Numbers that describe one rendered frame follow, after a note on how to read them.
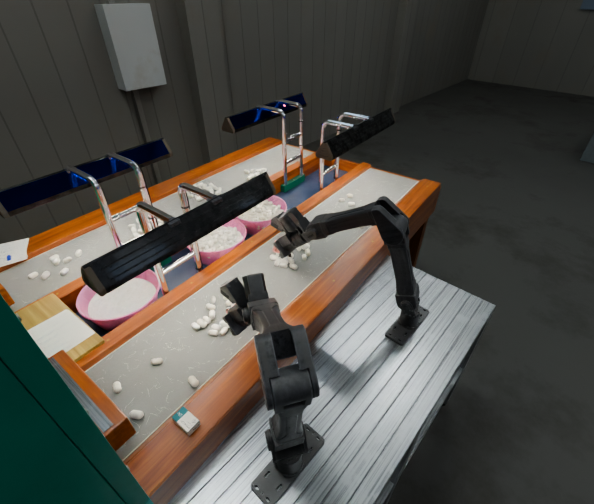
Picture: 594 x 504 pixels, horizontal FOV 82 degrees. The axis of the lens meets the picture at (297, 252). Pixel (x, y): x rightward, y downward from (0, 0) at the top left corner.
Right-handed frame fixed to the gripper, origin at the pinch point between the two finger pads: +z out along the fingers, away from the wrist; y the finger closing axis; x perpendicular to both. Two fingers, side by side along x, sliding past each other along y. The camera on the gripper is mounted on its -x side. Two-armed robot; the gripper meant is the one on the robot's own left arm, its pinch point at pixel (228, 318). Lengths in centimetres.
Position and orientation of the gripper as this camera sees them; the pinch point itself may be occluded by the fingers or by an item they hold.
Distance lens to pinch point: 106.6
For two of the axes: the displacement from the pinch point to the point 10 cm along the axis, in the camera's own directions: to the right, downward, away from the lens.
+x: 5.2, 8.4, 1.5
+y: -6.0, 4.9, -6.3
